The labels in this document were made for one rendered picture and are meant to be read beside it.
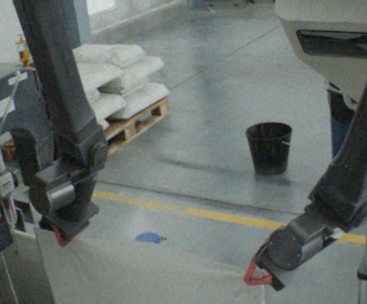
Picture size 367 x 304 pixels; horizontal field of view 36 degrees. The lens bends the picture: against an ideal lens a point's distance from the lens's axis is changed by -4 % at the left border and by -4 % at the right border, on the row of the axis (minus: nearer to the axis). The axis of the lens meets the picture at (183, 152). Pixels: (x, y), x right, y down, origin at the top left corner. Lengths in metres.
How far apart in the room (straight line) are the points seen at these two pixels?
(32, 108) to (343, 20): 0.64
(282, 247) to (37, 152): 0.62
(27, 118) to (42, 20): 0.41
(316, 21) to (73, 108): 0.47
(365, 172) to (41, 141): 0.73
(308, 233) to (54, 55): 0.44
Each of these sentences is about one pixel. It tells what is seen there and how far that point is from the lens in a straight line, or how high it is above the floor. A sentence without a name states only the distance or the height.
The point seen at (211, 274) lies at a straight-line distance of 0.99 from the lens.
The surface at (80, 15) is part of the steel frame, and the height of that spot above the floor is 0.60.
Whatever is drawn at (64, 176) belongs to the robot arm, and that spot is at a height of 1.20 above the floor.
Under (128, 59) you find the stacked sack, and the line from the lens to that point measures 4.50.
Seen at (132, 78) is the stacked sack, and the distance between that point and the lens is 4.35.
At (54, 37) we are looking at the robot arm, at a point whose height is 1.44.
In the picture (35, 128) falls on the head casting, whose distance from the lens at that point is 1.21.
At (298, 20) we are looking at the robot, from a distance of 1.09.
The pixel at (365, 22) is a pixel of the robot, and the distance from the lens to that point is 1.05.
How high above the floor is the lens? 1.59
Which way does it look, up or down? 23 degrees down
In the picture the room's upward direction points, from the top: 7 degrees counter-clockwise
